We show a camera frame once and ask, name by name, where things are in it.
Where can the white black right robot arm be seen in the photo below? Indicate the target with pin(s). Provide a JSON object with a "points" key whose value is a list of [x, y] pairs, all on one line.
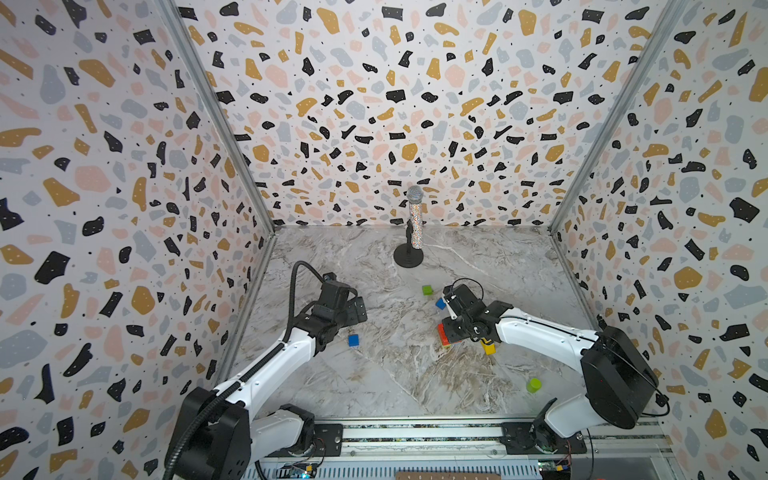
{"points": [[619, 382]]}

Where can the black round microphone stand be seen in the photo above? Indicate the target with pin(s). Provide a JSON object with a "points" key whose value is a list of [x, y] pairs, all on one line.
{"points": [[406, 255]]}

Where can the right corner aluminium post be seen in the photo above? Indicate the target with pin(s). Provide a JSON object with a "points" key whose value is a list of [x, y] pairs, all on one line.
{"points": [[663, 28]]}

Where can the yellow rectangular wood block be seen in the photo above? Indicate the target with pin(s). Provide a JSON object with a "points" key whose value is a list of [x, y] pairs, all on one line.
{"points": [[488, 347]]}

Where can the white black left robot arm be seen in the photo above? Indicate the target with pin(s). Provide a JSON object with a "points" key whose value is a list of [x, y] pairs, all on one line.
{"points": [[219, 432]]}

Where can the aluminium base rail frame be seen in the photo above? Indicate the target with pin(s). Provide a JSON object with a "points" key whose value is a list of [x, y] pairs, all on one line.
{"points": [[430, 448]]}

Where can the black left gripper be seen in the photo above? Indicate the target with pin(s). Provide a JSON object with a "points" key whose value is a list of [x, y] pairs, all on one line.
{"points": [[352, 316]]}

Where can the lime green wood cylinder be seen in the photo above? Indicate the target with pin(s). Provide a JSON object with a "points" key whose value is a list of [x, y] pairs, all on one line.
{"points": [[533, 385]]}

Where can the left corner aluminium post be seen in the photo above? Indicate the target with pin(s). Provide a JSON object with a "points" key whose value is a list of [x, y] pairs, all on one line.
{"points": [[177, 31]]}

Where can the corner aluminium post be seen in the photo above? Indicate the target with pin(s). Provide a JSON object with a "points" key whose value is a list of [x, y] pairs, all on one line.
{"points": [[663, 28], [177, 31]]}

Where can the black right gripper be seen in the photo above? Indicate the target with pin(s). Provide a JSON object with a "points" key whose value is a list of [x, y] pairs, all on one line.
{"points": [[455, 318]]}

